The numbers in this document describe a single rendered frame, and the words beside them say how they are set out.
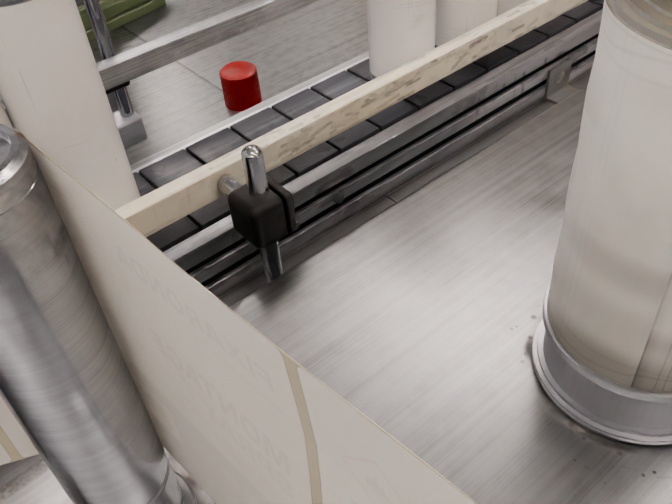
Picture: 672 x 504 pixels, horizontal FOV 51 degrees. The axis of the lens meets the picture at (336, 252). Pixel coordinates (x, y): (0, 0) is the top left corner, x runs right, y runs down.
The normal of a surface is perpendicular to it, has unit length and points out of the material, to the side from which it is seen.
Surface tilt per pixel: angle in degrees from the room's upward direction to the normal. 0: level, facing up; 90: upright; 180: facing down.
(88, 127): 90
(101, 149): 90
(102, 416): 90
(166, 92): 0
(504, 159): 0
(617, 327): 88
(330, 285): 0
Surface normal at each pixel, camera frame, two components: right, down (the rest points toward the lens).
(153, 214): 0.64, 0.49
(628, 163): -0.83, 0.43
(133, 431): 0.92, 0.22
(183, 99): -0.07, -0.73
